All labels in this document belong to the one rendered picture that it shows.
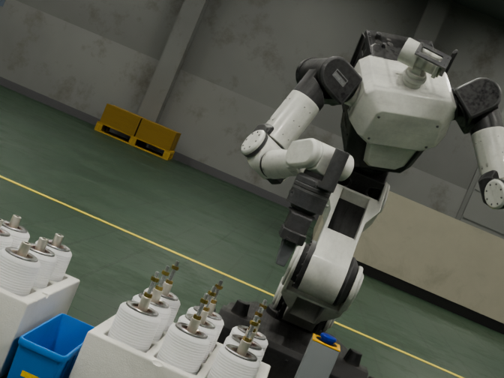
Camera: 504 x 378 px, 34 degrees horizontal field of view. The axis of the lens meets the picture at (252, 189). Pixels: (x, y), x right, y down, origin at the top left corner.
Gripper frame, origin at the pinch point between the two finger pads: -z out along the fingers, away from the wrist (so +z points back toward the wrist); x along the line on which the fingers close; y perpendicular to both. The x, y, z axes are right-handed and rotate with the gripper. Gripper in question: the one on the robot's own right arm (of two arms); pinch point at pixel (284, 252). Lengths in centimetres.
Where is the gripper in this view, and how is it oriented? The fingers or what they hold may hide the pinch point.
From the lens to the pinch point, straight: 190.8
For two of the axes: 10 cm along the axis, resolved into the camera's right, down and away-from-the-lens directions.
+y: 9.2, 3.9, 0.2
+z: 3.9, -9.2, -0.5
